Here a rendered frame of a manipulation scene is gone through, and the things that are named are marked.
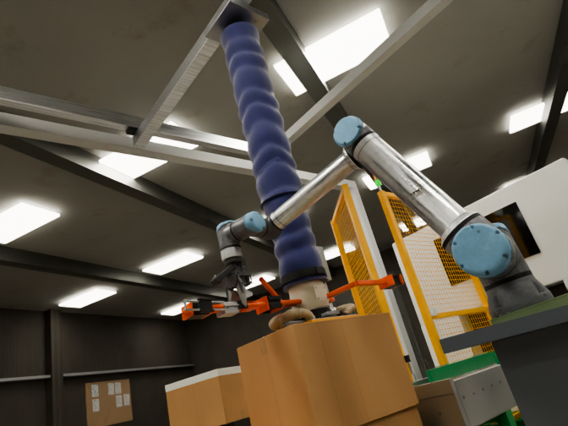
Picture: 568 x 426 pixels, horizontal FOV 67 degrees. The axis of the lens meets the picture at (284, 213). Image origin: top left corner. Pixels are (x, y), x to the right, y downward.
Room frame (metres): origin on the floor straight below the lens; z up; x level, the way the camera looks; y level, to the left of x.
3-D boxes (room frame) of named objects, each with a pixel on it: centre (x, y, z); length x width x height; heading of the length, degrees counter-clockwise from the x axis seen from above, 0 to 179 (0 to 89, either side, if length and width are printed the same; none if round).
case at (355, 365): (1.99, 0.00, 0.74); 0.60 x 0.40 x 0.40; 134
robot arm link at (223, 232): (1.72, 0.26, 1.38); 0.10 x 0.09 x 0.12; 60
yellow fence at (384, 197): (3.81, -1.24, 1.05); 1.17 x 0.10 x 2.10; 135
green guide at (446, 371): (3.53, -1.17, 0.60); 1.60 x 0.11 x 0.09; 135
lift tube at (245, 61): (2.00, -0.01, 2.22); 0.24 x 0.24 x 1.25
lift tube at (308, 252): (2.01, -0.01, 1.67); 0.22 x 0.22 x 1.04
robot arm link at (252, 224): (1.67, 0.16, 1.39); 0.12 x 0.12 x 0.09; 60
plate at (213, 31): (2.00, -0.01, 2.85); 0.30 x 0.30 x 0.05; 45
